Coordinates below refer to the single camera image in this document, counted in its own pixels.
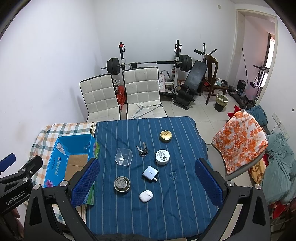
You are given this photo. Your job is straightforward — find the metal strainer cup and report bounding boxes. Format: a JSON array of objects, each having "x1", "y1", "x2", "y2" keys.
[{"x1": 113, "y1": 176, "x2": 130, "y2": 193}]

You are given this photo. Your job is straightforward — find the clear acrylic box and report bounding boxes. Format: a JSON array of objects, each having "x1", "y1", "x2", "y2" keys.
[{"x1": 114, "y1": 148, "x2": 132, "y2": 167}]

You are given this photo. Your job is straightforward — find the grey power adapter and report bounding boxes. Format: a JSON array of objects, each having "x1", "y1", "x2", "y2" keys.
[{"x1": 142, "y1": 166, "x2": 159, "y2": 182}]

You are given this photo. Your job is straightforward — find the gold round tin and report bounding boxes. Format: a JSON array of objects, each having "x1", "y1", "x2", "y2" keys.
[{"x1": 159, "y1": 130, "x2": 173, "y2": 143}]

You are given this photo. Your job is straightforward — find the keys with black fob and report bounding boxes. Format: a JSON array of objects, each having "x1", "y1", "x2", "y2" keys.
[{"x1": 136, "y1": 142, "x2": 149, "y2": 157}]

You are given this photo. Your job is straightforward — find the plaid tablecloth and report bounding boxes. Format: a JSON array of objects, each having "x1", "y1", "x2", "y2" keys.
[{"x1": 28, "y1": 122, "x2": 97, "y2": 225}]

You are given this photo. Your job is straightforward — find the blue cardboard milk box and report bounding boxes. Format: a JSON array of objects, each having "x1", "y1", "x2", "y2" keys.
[{"x1": 44, "y1": 134, "x2": 100, "y2": 205}]

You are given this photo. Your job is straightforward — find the orange floral cushion chair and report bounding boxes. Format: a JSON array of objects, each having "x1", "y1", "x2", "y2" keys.
[{"x1": 211, "y1": 111, "x2": 268, "y2": 181}]

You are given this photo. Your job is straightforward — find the teal clothes pile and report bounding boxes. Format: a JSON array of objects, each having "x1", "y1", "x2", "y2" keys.
[{"x1": 247, "y1": 105, "x2": 295, "y2": 205}]

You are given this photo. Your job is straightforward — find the blue striped tablecloth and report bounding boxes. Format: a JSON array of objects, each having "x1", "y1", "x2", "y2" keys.
[{"x1": 86, "y1": 116, "x2": 217, "y2": 240}]

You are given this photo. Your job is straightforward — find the white earbuds case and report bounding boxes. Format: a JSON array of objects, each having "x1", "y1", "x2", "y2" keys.
[{"x1": 139, "y1": 190, "x2": 154, "y2": 203}]

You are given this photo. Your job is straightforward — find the black trash bin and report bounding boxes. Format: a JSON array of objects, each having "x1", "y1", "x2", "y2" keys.
[{"x1": 214, "y1": 94, "x2": 229, "y2": 112}]

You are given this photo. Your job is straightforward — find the white chair left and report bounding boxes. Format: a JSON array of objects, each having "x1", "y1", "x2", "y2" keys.
[{"x1": 79, "y1": 74, "x2": 120, "y2": 122}]

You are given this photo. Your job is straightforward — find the white chair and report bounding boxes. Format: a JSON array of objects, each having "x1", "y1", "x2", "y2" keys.
[
  {"x1": 79, "y1": 74, "x2": 120, "y2": 122},
  {"x1": 123, "y1": 67, "x2": 167, "y2": 120}
]

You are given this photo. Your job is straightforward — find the black weight bench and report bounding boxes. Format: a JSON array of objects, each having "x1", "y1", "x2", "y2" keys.
[{"x1": 174, "y1": 61, "x2": 207, "y2": 110}]

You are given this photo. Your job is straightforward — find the wooden chair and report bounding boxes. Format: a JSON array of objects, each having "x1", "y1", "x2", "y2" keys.
[{"x1": 200, "y1": 54, "x2": 228, "y2": 105}]

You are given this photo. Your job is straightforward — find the exercise bike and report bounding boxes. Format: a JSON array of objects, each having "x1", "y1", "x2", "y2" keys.
[{"x1": 254, "y1": 65, "x2": 269, "y2": 102}]

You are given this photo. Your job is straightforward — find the red plastic bag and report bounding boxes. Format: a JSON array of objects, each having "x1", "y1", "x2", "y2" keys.
[{"x1": 116, "y1": 85, "x2": 126, "y2": 110}]

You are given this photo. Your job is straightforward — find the white chair right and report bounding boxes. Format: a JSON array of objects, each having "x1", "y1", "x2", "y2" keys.
[{"x1": 123, "y1": 67, "x2": 167, "y2": 120}]

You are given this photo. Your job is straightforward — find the wire clothes hanger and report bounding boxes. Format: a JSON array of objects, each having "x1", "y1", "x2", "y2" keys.
[{"x1": 132, "y1": 102, "x2": 161, "y2": 119}]

